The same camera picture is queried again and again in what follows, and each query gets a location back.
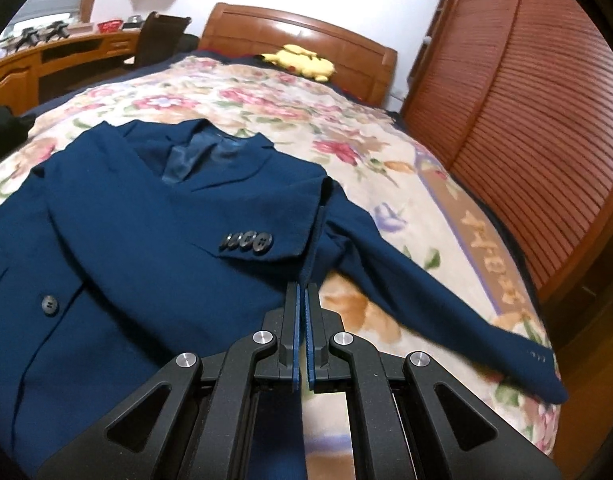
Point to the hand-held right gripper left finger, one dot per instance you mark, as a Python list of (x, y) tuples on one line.
[(297, 340)]

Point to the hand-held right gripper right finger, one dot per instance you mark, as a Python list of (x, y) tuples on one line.
[(311, 350)]

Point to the navy blue suit jacket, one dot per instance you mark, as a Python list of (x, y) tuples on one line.
[(136, 260)]

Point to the floral blanket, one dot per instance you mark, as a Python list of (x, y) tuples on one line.
[(386, 135)]

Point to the yellow plush toy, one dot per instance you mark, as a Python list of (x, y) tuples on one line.
[(301, 62)]

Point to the wooden bed headboard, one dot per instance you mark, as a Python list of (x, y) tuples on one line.
[(286, 30)]

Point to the black chair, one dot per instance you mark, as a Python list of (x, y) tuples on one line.
[(159, 35)]

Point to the wooden louvered wardrobe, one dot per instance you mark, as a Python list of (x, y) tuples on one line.
[(526, 85)]

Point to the grey desk container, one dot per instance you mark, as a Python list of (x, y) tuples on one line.
[(132, 21)]

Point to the dark cloth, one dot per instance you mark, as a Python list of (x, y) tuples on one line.
[(4, 130)]

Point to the red basket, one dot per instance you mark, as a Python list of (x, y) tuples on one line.
[(110, 25)]

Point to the wooden desk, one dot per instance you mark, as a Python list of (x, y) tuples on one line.
[(16, 77)]

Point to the dark desk gadgets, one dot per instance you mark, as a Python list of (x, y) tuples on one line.
[(36, 35)]

